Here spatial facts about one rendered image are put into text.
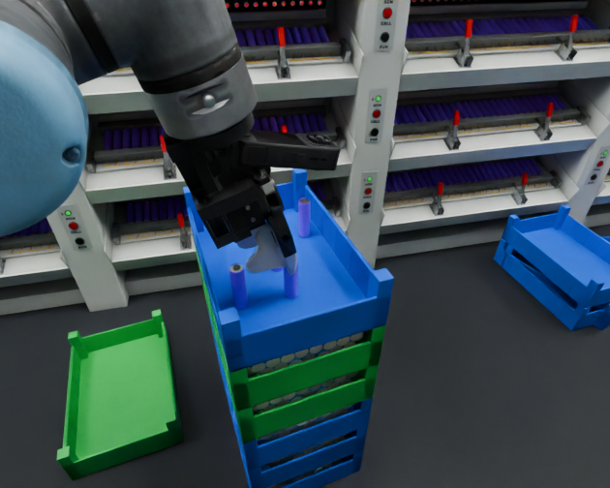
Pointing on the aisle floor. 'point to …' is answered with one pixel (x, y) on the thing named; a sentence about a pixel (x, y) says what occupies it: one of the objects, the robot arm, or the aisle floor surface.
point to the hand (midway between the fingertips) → (290, 258)
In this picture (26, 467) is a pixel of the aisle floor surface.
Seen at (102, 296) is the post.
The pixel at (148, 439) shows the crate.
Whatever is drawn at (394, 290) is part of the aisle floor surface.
